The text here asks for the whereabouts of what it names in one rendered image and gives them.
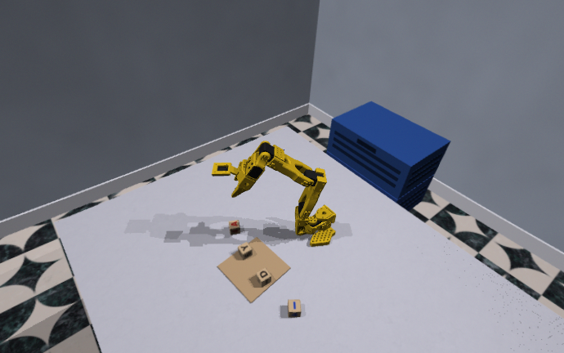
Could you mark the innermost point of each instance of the tan square mat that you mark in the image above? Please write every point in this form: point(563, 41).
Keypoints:
point(242, 273)

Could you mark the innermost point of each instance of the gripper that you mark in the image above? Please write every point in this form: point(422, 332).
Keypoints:
point(225, 169)

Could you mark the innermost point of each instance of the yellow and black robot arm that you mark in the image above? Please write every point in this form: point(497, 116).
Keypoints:
point(314, 181)

